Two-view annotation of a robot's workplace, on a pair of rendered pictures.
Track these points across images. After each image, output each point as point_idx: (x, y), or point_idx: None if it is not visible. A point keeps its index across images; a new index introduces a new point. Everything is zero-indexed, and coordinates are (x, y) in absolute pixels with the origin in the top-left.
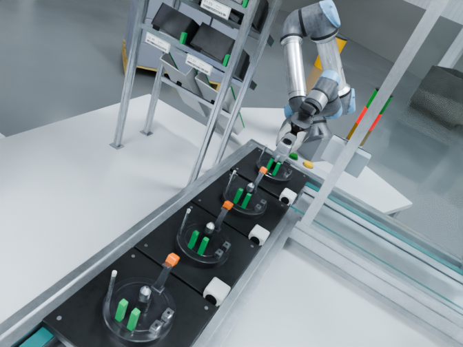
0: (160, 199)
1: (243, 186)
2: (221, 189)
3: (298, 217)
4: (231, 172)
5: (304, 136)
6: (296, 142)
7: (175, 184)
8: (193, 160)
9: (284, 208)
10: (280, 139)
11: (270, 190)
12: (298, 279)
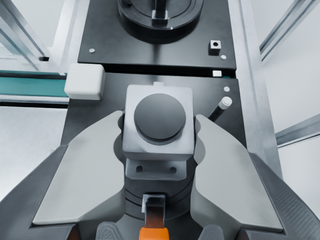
0: (257, 32)
1: (180, 20)
2: (206, 9)
3: (52, 57)
4: (227, 65)
5: (47, 180)
6: (105, 130)
7: (271, 69)
8: (309, 154)
9: (85, 45)
10: (198, 119)
11: (131, 78)
12: (44, 32)
